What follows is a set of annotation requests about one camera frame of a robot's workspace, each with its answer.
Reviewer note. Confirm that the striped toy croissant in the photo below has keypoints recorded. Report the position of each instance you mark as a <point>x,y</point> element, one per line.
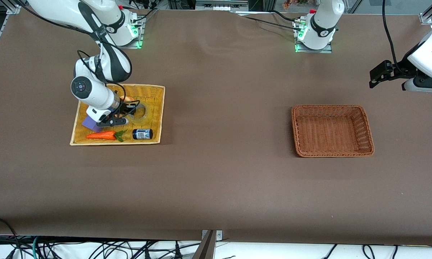
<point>128,98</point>

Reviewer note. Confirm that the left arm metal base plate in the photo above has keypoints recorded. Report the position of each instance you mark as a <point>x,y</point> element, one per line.
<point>329,49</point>

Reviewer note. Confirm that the purple foam cube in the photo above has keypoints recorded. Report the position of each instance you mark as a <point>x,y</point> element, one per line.
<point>88,124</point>

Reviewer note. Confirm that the yellow wicker basket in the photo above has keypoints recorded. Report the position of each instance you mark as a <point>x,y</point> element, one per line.
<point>151,97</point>

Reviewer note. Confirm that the orange toy carrot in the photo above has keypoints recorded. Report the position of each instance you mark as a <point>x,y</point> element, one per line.
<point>102,135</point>

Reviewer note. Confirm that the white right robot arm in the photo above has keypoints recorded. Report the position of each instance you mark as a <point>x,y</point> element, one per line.
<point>93,93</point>

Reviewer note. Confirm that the grey metal box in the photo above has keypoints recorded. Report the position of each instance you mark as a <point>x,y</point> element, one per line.
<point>221,5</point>

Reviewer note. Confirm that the brown wicker basket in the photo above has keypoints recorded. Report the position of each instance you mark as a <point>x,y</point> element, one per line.
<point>331,129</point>

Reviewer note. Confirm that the blue labelled black-capped can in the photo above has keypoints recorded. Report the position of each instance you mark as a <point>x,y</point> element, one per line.
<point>142,134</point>

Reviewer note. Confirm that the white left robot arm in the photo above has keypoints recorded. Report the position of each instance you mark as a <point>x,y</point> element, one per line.
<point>323,21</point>

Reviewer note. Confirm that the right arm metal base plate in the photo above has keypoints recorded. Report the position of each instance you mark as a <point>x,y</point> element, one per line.
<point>140,39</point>

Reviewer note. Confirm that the clear packing tape roll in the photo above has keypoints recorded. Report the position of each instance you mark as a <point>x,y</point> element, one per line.
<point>147,116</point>

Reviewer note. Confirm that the metal table edge bracket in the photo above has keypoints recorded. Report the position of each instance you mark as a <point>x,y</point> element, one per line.
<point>207,248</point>

